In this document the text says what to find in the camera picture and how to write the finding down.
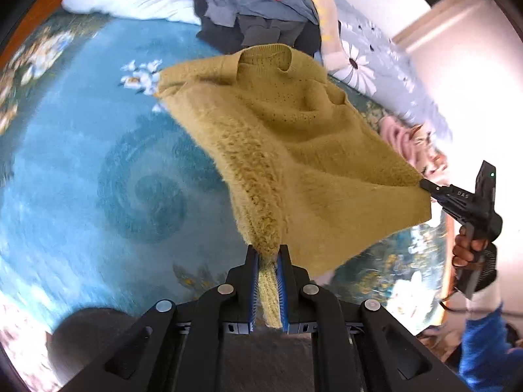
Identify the mustard yellow knit sweater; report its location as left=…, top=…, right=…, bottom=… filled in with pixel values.
left=157, top=44, right=431, bottom=328

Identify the blue sleeve forearm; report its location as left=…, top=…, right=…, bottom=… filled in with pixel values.
left=459, top=280, right=522, bottom=391

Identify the person's right hand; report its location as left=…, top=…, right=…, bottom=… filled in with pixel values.
left=452, top=226, right=488, bottom=268

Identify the floral beige folded garment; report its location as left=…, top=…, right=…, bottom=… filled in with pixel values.
left=411, top=125, right=448, bottom=186

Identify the pink folded garment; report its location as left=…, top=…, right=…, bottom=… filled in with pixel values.
left=379, top=116, right=416, bottom=166

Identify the blue floral duvet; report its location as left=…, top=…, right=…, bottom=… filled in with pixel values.
left=61, top=0, right=450, bottom=138

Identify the teal floral bed sheet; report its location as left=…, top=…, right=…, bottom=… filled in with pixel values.
left=0, top=10, right=450, bottom=392

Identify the pink sweater with yellow letters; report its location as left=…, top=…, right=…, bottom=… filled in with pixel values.
left=311, top=0, right=348, bottom=73

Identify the black garment pile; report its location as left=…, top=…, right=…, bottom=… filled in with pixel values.
left=193, top=0, right=321, bottom=57

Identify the orange wooden headboard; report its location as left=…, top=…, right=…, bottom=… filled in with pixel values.
left=1, top=0, right=61, bottom=67

